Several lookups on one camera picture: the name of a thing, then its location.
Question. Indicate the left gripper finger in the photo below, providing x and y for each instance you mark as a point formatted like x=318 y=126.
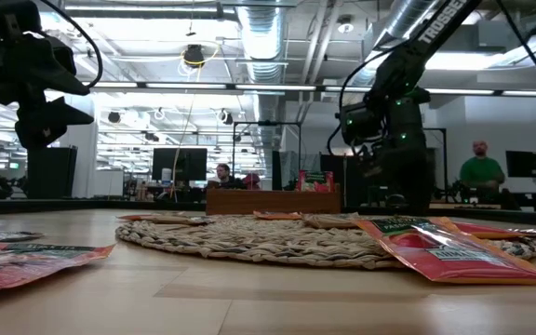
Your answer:
x=44 y=123
x=54 y=70

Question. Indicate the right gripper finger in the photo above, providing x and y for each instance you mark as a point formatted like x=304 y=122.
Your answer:
x=407 y=193

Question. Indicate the beige vanilla tea packet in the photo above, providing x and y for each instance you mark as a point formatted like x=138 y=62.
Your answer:
x=170 y=218
x=330 y=220
x=3 y=236

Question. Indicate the orange peach tea packet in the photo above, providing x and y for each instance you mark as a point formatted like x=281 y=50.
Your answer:
x=486 y=230
x=26 y=267
x=277 y=216
x=459 y=260

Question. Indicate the red strawberry tea packet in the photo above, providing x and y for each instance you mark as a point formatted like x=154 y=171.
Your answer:
x=315 y=182

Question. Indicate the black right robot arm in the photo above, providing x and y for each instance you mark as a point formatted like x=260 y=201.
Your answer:
x=417 y=46

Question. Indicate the wooden tea organizer box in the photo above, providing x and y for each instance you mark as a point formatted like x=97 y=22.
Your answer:
x=272 y=202

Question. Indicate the person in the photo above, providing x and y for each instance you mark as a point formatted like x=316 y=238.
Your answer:
x=482 y=172
x=223 y=173

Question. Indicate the small black monitor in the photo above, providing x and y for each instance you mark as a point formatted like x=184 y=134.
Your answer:
x=521 y=164

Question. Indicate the long light strip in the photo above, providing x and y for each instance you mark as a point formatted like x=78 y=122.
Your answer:
x=184 y=85

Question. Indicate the white round sensor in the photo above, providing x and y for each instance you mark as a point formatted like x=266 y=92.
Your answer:
x=344 y=25

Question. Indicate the large black monitor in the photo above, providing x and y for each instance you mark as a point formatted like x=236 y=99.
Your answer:
x=184 y=163

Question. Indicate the round woven straw placemat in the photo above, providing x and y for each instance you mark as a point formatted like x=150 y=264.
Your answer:
x=258 y=242

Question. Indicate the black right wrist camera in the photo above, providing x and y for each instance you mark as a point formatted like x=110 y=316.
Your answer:
x=358 y=124

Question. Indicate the thin black stand frame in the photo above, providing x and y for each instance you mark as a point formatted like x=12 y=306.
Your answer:
x=268 y=123

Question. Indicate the silver ventilation duct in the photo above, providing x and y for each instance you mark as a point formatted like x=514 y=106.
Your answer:
x=263 y=42
x=403 y=16

